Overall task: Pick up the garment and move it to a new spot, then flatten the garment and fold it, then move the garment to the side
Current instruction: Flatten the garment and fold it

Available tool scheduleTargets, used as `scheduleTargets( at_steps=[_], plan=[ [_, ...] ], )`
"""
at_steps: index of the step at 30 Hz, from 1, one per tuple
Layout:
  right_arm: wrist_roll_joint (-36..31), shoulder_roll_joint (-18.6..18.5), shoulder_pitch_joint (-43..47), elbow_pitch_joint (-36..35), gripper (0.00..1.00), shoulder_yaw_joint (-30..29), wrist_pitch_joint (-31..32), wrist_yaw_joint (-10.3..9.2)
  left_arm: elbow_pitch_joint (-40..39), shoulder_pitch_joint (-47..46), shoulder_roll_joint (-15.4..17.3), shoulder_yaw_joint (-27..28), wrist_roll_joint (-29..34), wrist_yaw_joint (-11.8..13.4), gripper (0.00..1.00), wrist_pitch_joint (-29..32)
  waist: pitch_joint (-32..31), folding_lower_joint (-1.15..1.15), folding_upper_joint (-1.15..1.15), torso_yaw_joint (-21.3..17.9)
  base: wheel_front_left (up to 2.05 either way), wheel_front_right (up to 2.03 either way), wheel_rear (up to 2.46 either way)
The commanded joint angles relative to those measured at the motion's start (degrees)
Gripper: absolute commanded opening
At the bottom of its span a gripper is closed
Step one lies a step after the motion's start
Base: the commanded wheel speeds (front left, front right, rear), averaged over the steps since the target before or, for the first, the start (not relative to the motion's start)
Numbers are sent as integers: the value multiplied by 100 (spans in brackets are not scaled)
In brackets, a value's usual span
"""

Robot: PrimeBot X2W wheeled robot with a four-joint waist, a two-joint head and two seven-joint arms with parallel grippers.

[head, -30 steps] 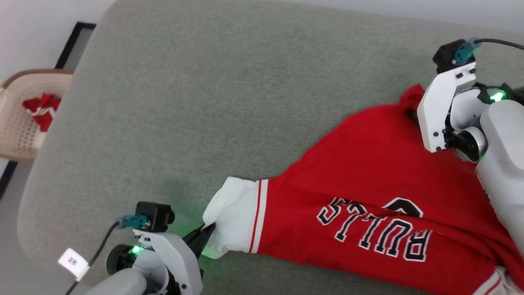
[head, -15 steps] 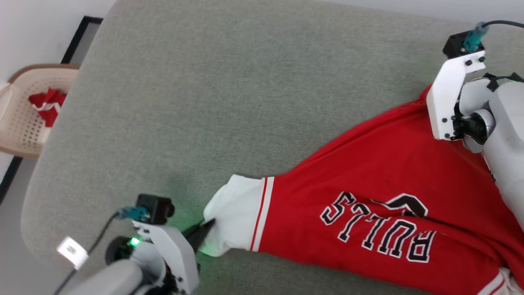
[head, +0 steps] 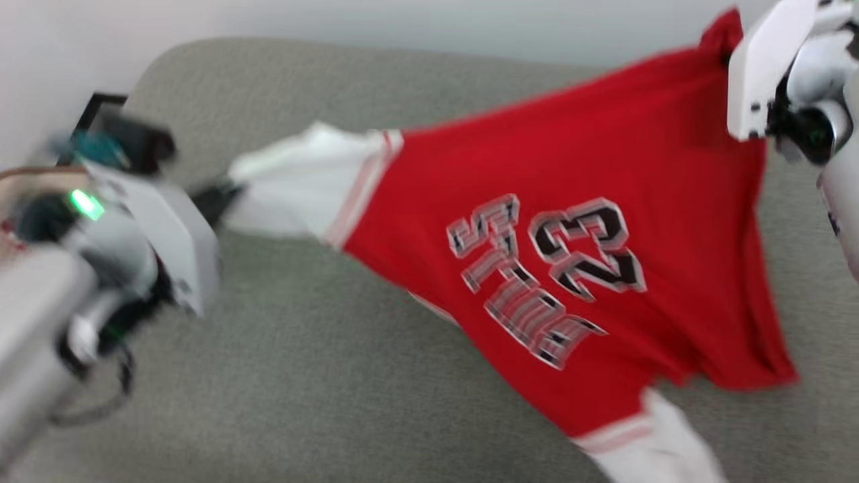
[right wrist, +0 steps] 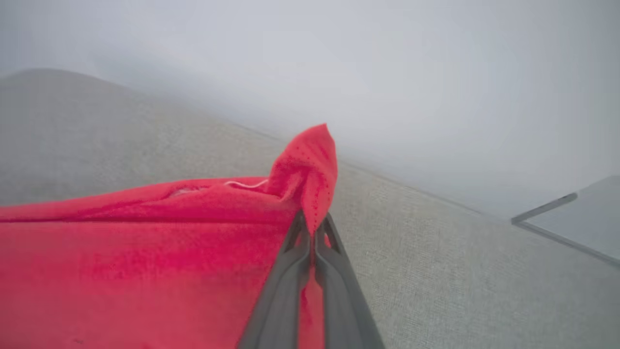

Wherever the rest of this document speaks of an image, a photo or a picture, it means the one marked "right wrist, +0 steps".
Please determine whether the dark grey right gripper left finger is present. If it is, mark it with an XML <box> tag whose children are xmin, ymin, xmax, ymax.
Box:
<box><xmin>236</xmin><ymin>211</ymin><xmax>311</xmax><ymax>349</ymax></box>

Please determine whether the red white basketball jersey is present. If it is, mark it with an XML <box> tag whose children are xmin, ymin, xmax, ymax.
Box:
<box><xmin>0</xmin><ymin>124</ymin><xmax>339</xmax><ymax>349</ymax></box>

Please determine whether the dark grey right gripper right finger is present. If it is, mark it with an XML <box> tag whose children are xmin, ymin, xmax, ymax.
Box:
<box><xmin>314</xmin><ymin>212</ymin><xmax>387</xmax><ymax>349</ymax></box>

